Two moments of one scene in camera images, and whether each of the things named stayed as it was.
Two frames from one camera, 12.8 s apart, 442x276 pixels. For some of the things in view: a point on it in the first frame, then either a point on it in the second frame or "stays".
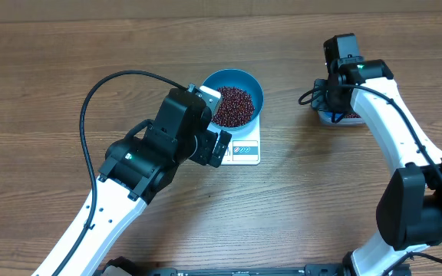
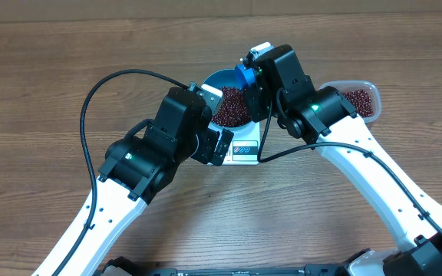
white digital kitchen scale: [244, 149] stays
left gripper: [205, 156] stays
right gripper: [319, 102] → [258, 101]
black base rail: [322, 270] stays
